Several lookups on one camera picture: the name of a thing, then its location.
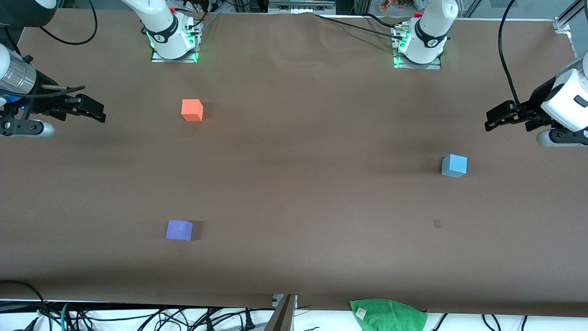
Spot purple foam block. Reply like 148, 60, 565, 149
165, 220, 193, 241

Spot grey metal equipment box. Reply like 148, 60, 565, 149
269, 0, 336, 14

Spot aluminium frame profile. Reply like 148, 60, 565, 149
554, 0, 588, 34

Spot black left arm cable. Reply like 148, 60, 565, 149
498, 0, 522, 108

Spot teal cable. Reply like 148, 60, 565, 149
61, 302, 75, 331

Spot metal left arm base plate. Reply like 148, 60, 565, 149
391, 23, 442, 70

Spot orange foam block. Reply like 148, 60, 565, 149
181, 99, 204, 122

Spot green cloth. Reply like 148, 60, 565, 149
349, 299, 429, 331

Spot blue foam block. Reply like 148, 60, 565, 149
441, 154, 468, 178

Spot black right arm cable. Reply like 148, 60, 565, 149
39, 0, 98, 46

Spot brown table cover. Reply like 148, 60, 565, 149
0, 8, 588, 318

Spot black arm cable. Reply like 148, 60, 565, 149
498, 0, 522, 108
39, 0, 98, 46

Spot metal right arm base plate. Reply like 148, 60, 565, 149
151, 21, 203, 63

